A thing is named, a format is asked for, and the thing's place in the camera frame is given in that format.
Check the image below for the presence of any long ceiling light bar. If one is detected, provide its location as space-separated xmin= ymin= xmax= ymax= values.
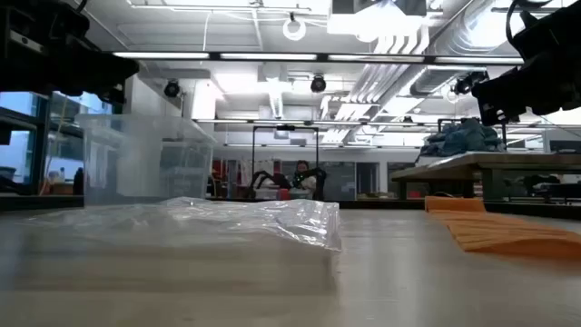
xmin=112 ymin=51 xmax=526 ymax=65

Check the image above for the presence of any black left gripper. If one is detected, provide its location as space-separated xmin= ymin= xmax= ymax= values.
xmin=0 ymin=0 xmax=141 ymax=104

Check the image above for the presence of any clear plastic bag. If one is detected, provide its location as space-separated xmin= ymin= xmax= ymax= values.
xmin=8 ymin=196 xmax=342 ymax=292

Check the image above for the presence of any clear plastic container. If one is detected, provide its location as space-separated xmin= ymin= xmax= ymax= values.
xmin=74 ymin=113 xmax=218 ymax=208

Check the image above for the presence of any orange bandage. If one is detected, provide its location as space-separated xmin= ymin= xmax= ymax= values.
xmin=424 ymin=195 xmax=581 ymax=261

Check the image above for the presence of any white cable coil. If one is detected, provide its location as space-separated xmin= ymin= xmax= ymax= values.
xmin=281 ymin=13 xmax=308 ymax=43

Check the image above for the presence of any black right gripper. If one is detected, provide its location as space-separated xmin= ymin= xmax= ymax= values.
xmin=470 ymin=2 xmax=581 ymax=127

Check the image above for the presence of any blue cloth pile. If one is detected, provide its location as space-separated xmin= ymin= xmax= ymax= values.
xmin=418 ymin=117 xmax=506 ymax=159

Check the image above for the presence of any grey metal workbench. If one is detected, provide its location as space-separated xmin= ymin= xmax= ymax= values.
xmin=389 ymin=151 xmax=581 ymax=202

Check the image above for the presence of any person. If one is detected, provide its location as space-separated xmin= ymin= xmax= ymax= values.
xmin=291 ymin=159 xmax=318 ymax=200

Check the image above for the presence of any black tubular rig frame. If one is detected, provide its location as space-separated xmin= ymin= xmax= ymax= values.
xmin=251 ymin=124 xmax=320 ymax=201

